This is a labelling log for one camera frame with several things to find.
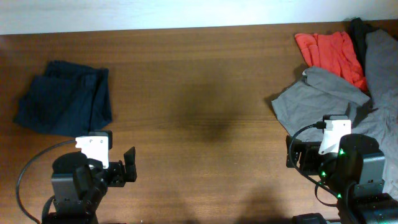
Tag navy blue shorts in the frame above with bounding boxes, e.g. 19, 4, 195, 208
14, 60, 113, 137

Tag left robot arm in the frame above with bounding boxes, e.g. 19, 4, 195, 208
42, 147, 137, 224

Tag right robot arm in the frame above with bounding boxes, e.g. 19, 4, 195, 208
286, 134, 397, 223

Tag grey shorts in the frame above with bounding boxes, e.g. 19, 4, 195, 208
271, 30, 397, 198

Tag red orange garment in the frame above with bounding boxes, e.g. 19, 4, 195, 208
294, 32, 368, 92

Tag black garment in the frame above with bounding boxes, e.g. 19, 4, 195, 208
348, 17, 379, 69

